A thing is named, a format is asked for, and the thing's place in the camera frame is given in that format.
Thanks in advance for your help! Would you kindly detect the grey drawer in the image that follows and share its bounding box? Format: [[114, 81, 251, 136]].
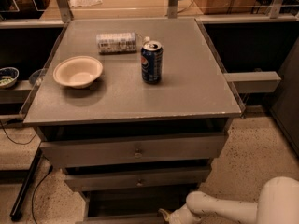
[[40, 133, 228, 168], [64, 166, 210, 191], [76, 184, 197, 224]]

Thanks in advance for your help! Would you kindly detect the grey drawer cabinet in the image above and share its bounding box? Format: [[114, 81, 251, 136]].
[[20, 16, 247, 224]]

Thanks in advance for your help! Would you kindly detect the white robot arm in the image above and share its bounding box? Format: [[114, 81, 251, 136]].
[[159, 176, 299, 224]]

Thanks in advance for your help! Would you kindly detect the small blue patterned bowl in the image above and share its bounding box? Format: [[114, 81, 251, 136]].
[[0, 67, 19, 89]]

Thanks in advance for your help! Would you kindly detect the blue pepsi can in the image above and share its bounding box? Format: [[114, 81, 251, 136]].
[[141, 40, 163, 84]]

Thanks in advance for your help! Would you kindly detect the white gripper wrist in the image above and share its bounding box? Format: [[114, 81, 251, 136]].
[[158, 204, 202, 224]]

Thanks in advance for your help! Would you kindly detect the white paper bowl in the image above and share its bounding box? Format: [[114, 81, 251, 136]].
[[53, 56, 103, 89]]

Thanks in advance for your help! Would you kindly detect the black metal floor bar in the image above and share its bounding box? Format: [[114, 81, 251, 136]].
[[10, 148, 41, 222]]

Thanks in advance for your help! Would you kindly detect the grey middle drawer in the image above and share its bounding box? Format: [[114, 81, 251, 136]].
[[64, 166, 210, 191]]

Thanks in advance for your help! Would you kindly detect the clear plastic water bottle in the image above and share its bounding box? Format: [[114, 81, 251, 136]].
[[96, 32, 150, 55]]

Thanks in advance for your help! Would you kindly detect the grey side shelf beam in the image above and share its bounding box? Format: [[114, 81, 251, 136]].
[[224, 71, 281, 93]]

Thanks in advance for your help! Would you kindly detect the dark round dish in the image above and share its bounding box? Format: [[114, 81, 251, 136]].
[[29, 69, 47, 86]]

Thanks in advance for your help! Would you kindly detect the grey top drawer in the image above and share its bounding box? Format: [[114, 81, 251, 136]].
[[40, 133, 228, 168]]

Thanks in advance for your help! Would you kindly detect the grey bottom drawer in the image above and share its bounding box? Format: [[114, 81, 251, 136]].
[[76, 184, 197, 224]]

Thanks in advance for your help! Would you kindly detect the black floor cable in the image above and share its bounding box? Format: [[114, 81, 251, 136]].
[[0, 113, 54, 224]]

